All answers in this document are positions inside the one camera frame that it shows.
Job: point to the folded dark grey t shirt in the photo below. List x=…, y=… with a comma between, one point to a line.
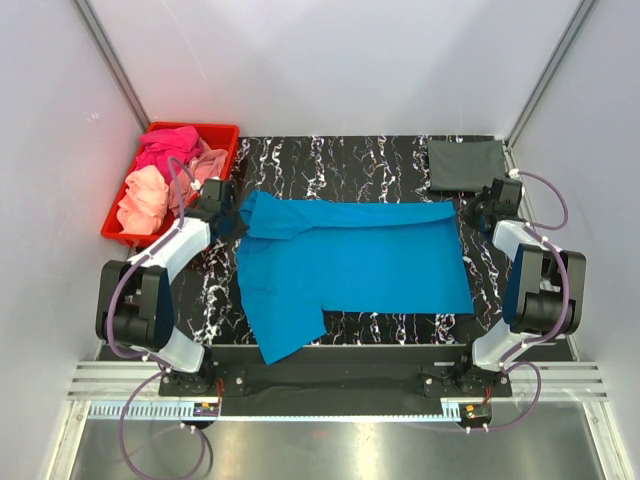
x=466, y=166

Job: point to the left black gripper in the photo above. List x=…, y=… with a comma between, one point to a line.
x=240, y=230

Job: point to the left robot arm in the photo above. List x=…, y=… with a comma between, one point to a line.
x=136, y=316

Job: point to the peach t shirt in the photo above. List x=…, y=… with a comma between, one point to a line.
x=143, y=208

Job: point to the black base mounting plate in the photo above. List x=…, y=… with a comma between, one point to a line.
x=338, y=381

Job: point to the blue t shirt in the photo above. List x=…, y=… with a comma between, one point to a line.
x=300, y=259

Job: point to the dusty pink t shirt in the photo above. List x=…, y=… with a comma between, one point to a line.
x=208, y=165

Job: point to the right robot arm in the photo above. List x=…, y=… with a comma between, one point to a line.
x=545, y=289

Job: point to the hot pink t shirt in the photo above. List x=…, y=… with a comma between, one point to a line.
x=158, y=146

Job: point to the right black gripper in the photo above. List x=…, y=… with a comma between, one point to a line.
x=468, y=208

